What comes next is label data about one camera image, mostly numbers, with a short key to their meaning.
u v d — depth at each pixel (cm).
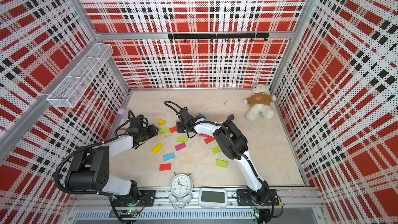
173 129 99
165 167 86
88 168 44
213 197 71
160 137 95
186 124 75
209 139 94
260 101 105
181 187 74
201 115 107
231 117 103
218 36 88
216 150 90
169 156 88
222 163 84
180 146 91
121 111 98
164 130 98
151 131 85
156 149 90
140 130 75
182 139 93
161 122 101
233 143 59
